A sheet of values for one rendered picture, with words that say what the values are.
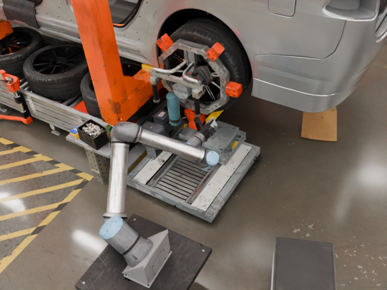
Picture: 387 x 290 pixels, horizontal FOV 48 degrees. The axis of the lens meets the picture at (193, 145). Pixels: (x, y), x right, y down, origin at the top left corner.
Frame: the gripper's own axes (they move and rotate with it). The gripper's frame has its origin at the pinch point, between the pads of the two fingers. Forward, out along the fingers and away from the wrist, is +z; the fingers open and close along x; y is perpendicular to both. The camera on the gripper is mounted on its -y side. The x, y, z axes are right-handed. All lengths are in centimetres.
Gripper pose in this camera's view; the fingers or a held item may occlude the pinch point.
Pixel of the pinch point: (212, 118)
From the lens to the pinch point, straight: 308.1
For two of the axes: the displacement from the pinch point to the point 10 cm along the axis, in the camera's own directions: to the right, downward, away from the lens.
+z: 5.3, -6.0, 6.1
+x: 5.7, -2.8, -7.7
